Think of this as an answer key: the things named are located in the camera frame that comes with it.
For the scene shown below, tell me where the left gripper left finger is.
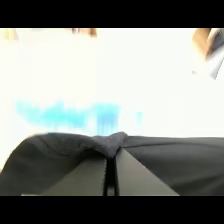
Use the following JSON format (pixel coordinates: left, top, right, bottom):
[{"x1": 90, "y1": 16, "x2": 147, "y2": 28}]
[{"x1": 42, "y1": 156, "x2": 108, "y2": 197}]

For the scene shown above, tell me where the black garment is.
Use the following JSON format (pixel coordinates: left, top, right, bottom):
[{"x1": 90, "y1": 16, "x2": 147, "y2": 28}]
[{"x1": 0, "y1": 131, "x2": 224, "y2": 197}]

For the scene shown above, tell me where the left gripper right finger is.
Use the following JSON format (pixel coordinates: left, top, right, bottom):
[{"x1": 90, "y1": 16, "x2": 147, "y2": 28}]
[{"x1": 114, "y1": 147, "x2": 180, "y2": 197}]

